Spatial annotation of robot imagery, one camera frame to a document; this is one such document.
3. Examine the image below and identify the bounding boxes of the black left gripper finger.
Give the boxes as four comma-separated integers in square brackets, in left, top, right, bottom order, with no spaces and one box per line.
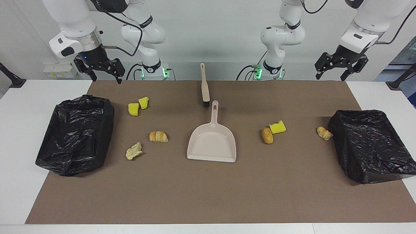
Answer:
[341,56,369,82]
[315,53,333,80]

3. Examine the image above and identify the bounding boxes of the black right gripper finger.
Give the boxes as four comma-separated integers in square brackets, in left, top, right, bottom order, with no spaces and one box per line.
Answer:
[74,56,97,82]
[106,58,125,84]

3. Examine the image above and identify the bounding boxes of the small striped croissant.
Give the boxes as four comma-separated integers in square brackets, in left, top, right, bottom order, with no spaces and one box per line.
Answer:
[317,126,333,141]

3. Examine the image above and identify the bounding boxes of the large striped croissant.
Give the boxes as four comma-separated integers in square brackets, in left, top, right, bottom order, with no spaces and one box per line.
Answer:
[149,131,169,143]

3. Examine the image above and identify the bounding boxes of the notched yellow sponge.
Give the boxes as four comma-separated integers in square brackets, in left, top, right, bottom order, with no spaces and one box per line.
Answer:
[269,120,287,135]

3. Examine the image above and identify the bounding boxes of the pale bread piece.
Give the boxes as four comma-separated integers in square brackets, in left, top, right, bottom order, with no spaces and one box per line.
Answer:
[126,142,143,160]

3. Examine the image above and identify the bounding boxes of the beige hand brush black bristles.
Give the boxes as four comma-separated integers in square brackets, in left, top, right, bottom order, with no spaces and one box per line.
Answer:
[200,63,211,108]

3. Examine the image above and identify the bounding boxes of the brown oval bread roll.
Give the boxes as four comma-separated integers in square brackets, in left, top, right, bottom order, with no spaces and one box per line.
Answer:
[262,127,274,144]

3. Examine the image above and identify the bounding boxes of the beige plastic dustpan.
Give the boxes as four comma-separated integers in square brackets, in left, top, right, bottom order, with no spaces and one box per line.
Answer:
[187,100,237,163]

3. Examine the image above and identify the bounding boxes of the black bag lined bin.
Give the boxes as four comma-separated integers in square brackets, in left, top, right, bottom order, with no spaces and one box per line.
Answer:
[328,110,416,185]
[35,95,115,177]

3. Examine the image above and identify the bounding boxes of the black stand foot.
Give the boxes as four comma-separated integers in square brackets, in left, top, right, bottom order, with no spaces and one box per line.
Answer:
[386,63,416,91]
[0,62,26,88]

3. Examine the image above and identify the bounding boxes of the brown table mat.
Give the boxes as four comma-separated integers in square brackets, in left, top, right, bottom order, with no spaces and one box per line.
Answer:
[25,80,416,225]

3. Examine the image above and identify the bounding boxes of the black base cable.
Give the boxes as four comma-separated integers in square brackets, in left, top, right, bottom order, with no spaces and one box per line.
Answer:
[126,63,143,81]
[236,64,260,81]

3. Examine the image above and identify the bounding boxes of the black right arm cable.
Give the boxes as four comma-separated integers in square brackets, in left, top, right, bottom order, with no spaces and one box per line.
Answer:
[90,0,144,56]

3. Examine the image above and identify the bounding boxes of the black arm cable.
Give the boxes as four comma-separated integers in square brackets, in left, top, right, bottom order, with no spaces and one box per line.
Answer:
[90,0,144,56]
[301,0,416,45]

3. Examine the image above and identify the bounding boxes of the white wall socket box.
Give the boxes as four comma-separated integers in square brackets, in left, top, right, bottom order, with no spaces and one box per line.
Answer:
[43,63,78,78]

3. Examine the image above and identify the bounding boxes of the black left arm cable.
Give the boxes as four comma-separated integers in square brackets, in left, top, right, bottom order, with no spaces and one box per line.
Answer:
[301,0,416,45]

